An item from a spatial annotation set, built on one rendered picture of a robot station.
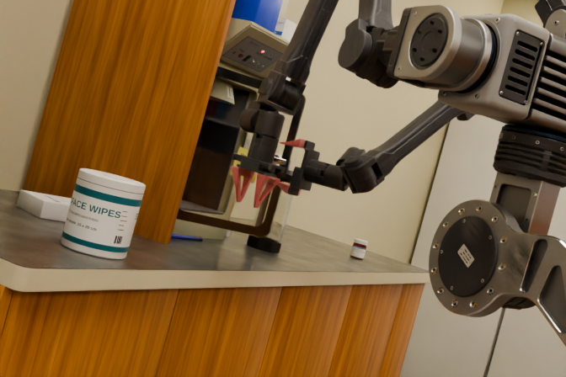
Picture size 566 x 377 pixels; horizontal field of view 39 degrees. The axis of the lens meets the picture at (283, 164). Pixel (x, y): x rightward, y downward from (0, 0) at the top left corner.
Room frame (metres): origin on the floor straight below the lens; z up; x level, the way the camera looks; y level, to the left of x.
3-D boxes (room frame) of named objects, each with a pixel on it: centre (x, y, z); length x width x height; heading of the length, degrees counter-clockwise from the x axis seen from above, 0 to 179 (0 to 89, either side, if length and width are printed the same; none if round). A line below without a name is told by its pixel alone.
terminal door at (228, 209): (2.06, 0.12, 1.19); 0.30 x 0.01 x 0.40; 120
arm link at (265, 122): (1.71, 0.05, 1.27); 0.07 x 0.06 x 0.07; 29
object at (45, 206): (1.85, 0.47, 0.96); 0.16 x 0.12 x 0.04; 135
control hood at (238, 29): (2.09, 0.14, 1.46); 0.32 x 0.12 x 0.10; 150
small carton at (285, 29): (2.16, 0.10, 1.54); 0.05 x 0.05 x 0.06; 53
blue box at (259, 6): (2.02, 0.18, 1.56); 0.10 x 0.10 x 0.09; 60
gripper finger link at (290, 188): (2.01, -0.02, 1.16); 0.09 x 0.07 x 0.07; 61
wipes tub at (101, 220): (1.54, 0.31, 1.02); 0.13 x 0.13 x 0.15
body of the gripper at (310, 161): (1.97, -0.08, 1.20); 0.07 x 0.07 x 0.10; 61
